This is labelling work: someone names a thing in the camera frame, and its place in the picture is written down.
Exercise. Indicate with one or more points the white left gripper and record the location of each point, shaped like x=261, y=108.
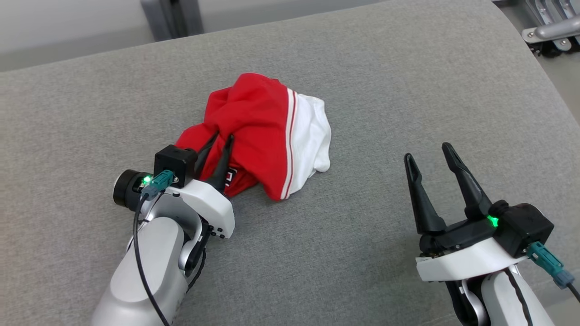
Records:
x=213, y=206

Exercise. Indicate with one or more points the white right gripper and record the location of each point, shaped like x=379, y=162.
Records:
x=466, y=262

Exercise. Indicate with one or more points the red white sleeved shirt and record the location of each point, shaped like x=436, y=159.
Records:
x=258, y=117

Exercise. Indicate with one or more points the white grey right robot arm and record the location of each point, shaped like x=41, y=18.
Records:
x=498, y=303

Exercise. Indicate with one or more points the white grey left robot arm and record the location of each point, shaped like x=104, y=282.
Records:
x=154, y=271

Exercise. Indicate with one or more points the black left wrist motor cylinder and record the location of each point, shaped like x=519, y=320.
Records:
x=124, y=190

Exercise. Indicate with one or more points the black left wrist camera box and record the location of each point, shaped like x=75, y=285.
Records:
x=174, y=163

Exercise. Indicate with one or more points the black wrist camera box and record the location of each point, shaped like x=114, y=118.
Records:
x=174, y=163
x=525, y=228

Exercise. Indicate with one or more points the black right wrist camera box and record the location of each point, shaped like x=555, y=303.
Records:
x=525, y=228

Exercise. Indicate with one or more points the grey metal post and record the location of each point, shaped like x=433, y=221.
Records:
x=152, y=18

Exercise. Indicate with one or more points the silver metal wheeled frame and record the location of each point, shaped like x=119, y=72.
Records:
x=550, y=29

